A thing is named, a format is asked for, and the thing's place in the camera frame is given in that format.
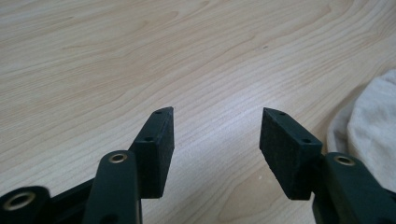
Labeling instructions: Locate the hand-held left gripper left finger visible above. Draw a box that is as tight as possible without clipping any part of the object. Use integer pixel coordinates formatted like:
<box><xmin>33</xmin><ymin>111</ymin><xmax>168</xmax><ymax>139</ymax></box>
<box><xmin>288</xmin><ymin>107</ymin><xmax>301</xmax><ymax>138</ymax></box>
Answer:
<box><xmin>128</xmin><ymin>105</ymin><xmax>176</xmax><ymax>200</ymax></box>

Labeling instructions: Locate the light beige cloth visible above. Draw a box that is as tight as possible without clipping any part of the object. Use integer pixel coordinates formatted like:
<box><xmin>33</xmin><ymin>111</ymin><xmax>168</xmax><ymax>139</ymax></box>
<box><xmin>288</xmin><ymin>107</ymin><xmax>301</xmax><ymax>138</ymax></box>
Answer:
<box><xmin>326</xmin><ymin>68</ymin><xmax>396</xmax><ymax>193</ymax></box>

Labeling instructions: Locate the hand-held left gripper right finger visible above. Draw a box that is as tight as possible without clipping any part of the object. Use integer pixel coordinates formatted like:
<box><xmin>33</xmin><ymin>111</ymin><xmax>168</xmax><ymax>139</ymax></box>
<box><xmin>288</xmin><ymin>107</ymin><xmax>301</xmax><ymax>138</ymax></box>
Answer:
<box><xmin>259</xmin><ymin>106</ymin><xmax>324</xmax><ymax>201</ymax></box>

